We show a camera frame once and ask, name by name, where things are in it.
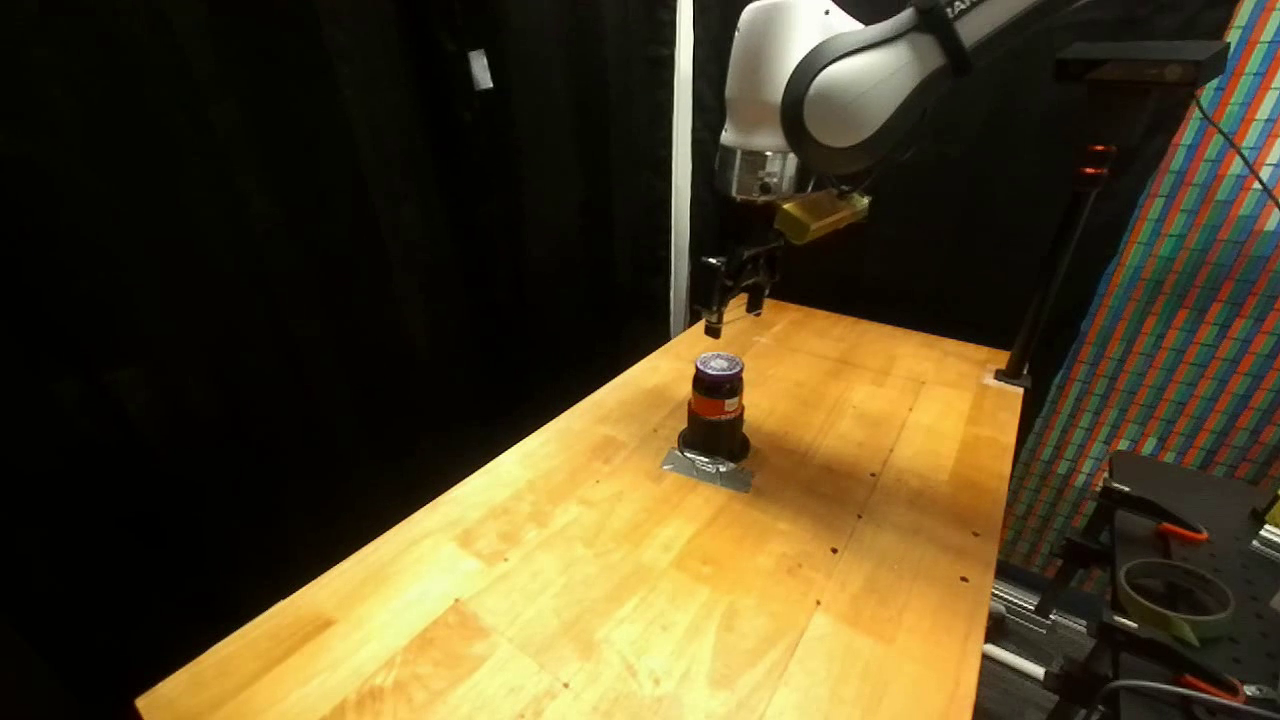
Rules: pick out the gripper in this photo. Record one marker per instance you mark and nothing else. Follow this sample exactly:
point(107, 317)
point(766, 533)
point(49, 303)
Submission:
point(755, 228)

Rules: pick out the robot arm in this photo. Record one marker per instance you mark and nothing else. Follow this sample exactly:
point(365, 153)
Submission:
point(860, 90)

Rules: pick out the upturned cup with orange label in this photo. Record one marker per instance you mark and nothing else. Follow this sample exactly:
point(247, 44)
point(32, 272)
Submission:
point(718, 395)

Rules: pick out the white vertical pole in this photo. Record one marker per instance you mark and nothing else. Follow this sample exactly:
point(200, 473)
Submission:
point(682, 160)

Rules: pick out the black round holder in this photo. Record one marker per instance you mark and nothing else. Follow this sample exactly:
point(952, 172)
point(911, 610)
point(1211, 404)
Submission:
point(712, 444)

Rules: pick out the grey tape patch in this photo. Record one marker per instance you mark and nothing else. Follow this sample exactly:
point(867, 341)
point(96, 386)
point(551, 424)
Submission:
point(725, 477)

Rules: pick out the small white tag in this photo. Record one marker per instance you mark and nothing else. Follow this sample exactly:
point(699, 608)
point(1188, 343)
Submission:
point(481, 69)

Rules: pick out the black curtain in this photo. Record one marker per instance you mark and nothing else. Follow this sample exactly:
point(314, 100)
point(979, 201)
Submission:
point(330, 250)

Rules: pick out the colourful patterned panel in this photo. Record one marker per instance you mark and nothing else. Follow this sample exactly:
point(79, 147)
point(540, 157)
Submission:
point(1180, 330)

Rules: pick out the roll of green tape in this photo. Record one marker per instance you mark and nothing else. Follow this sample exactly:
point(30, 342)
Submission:
point(1176, 600)

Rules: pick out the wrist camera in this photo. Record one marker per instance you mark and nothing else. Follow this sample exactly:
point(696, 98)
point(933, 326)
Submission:
point(820, 214)

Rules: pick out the camera on mount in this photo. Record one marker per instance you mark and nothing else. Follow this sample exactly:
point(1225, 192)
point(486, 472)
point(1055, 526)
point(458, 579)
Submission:
point(1140, 62)

